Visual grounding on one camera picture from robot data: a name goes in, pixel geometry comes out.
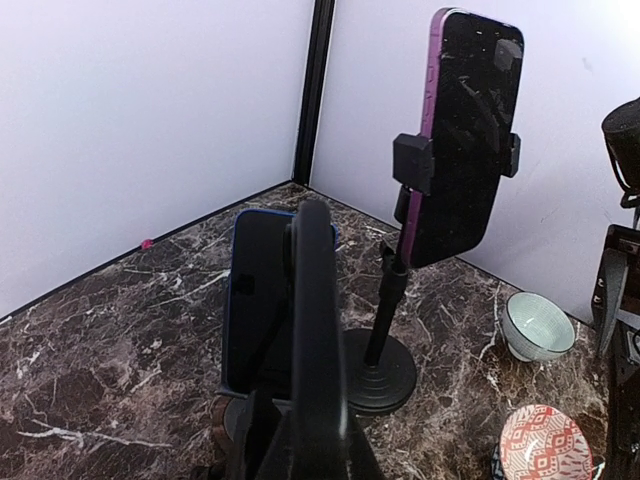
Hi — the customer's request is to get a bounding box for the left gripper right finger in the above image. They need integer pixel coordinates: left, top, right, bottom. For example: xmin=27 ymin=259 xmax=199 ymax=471
xmin=347 ymin=412 xmax=386 ymax=480

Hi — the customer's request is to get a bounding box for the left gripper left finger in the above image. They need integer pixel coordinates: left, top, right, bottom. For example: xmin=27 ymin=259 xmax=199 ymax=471
xmin=189 ymin=390 xmax=292 ymax=479

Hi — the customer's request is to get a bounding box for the black phone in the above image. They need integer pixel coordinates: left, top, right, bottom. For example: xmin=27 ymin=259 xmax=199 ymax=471
xmin=283 ymin=200 xmax=348 ymax=479

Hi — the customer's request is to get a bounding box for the pole phone stand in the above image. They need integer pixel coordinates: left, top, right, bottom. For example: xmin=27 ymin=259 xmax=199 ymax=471
xmin=345 ymin=133 xmax=521 ymax=416

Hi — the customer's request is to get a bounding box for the purple phone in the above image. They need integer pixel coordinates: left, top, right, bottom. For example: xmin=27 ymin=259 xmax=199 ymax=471
xmin=400 ymin=7 xmax=524 ymax=268

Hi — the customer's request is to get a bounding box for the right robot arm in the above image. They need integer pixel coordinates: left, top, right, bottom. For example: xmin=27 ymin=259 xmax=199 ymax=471
xmin=592 ymin=99 xmax=639 ymax=479

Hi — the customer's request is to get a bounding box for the pink patterned plate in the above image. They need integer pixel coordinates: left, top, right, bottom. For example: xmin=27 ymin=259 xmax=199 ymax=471
xmin=489 ymin=404 xmax=593 ymax=480

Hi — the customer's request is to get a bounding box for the pale green bowl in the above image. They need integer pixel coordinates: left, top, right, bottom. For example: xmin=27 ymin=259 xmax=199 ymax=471
xmin=502 ymin=292 xmax=576 ymax=362

